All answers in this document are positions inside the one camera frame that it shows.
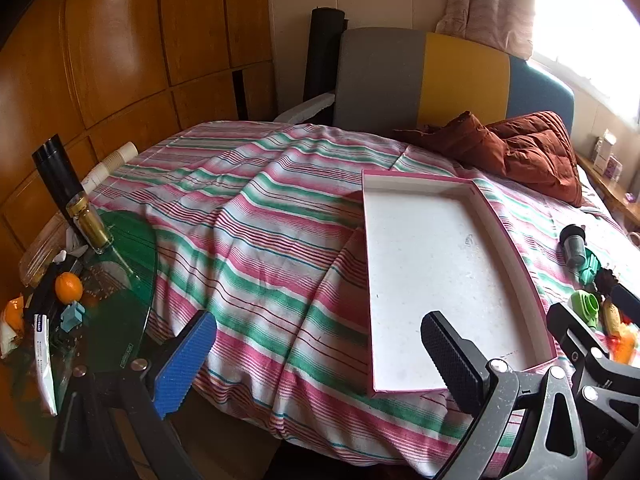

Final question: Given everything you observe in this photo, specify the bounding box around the white foam piece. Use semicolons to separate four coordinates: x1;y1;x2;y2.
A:
272;91;336;125

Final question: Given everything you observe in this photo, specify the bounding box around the silver black cylinder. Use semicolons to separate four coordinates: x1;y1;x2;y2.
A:
559;223;590;271

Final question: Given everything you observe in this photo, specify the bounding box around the yellow embossed egg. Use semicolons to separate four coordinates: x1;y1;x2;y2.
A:
601;297;623;336

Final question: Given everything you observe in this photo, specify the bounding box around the pink green striped blanket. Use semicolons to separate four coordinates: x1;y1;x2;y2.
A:
87;121;626;476

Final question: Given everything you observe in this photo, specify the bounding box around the brown quilted comforter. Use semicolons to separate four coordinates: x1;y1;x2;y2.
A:
392;110;585;208

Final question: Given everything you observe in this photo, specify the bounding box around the small blue block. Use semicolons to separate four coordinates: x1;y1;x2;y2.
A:
60;300;87;333

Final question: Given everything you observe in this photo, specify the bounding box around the green plastic stand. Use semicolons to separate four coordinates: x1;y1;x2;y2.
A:
577;250;603;286

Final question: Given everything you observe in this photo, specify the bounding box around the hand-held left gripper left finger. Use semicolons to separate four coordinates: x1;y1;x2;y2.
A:
50;310;218;480

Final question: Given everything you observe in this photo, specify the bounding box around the grey yellow blue headboard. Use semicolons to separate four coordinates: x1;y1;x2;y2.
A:
334;27;576;136

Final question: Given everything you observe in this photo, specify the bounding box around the orange tangerine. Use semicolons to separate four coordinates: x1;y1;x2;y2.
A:
54;272;84;306

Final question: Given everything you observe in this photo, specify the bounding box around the black rolled mat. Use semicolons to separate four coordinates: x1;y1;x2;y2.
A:
303;6;349;106

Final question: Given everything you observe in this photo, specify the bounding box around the wooden wardrobe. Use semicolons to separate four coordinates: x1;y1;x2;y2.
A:
0;0;276;261

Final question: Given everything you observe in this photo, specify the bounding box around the bright window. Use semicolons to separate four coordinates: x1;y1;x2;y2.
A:
530;0;640;126

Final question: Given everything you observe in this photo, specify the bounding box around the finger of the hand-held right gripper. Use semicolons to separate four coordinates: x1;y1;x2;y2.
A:
546;302;640;461

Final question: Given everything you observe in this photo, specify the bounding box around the clear plastic bag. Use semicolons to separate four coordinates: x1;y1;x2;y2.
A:
17;220;76;286

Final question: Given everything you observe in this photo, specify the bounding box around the white pillow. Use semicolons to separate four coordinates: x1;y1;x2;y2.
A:
575;162;626;233

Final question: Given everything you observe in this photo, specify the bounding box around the white tube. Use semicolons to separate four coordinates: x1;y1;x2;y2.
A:
31;312;60;417

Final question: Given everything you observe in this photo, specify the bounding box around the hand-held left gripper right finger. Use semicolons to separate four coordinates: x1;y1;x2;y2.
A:
421;311;590;480

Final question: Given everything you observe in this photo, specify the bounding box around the black gold bottle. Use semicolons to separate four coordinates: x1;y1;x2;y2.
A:
32;135;113;256

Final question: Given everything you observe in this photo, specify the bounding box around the pink patterned curtain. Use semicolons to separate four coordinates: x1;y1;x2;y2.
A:
434;0;538;61

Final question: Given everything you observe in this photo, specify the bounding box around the stack of paper cups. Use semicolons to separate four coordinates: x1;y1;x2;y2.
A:
80;141;140;195

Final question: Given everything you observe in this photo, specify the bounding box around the orange printed capsule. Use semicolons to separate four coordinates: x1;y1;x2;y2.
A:
611;332;640;365

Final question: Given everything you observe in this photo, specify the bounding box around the white tray box pink rim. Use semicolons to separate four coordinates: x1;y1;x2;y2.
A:
361;170;558;398

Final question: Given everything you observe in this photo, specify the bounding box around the white carton box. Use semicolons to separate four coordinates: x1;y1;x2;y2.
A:
592;130;618;171

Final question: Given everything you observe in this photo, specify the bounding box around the orange white plastic bag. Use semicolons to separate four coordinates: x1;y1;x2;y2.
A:
0;297;26;358

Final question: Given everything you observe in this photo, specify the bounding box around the green cup toy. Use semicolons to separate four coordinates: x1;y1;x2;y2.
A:
569;289;601;331

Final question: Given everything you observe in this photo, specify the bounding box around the wooden bedside desk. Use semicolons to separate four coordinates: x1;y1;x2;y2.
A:
575;152;640;241

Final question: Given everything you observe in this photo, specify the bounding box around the round green glass table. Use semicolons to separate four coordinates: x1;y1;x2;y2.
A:
0;210;158;411

